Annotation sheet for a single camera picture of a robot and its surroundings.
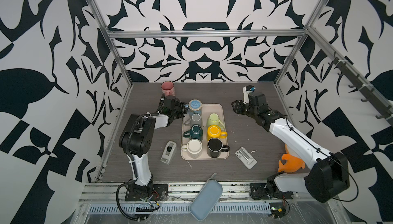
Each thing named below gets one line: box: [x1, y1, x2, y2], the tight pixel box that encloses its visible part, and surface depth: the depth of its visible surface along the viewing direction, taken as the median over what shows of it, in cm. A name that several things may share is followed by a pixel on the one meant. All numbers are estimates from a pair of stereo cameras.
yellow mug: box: [206, 124, 228, 141], surface depth 87 cm
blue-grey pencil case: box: [189, 172, 224, 222], surface depth 71 cm
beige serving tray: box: [181, 103, 229, 161], surface depth 87 cm
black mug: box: [206, 137, 231, 159], surface depth 83 cm
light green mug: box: [206, 113, 227, 132], surface depth 92 cm
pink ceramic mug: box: [160, 80, 176, 97], surface depth 106 cm
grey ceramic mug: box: [184, 113, 203, 127], surface depth 91 cm
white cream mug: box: [181, 138, 203, 160], surface depth 83 cm
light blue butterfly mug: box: [184, 99, 203, 117], surface depth 95 cm
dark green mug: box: [183, 124, 204, 142], surface depth 86 cm
